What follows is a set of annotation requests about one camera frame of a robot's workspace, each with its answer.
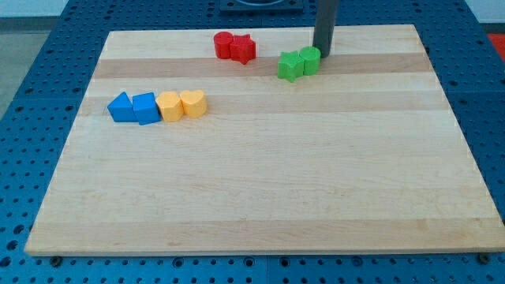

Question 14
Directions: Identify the blue cube block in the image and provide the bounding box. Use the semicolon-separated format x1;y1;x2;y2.
133;92;161;125

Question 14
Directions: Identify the yellow heart block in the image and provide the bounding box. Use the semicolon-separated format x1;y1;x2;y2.
180;90;208;118

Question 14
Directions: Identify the green star block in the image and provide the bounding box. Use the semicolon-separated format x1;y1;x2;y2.
278;51;305;83

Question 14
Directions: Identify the yellow pentagon block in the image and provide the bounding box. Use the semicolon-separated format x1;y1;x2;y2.
155;91;184;122

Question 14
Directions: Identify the red star block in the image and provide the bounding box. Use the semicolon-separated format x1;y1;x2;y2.
230;34;256;65

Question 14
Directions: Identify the green cylinder block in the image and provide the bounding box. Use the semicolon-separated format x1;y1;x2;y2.
299;46;321;76

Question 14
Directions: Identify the red cylinder block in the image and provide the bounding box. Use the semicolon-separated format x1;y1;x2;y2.
213;31;234;59

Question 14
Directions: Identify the light wooden board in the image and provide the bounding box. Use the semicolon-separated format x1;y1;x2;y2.
25;24;504;256

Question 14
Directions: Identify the blue triangle block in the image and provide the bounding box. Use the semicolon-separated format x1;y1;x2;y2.
107;92;137;122

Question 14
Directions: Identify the red object at right edge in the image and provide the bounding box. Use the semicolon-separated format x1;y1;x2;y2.
488;33;505;61

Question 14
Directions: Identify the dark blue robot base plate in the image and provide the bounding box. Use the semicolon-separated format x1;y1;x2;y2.
218;0;304;12

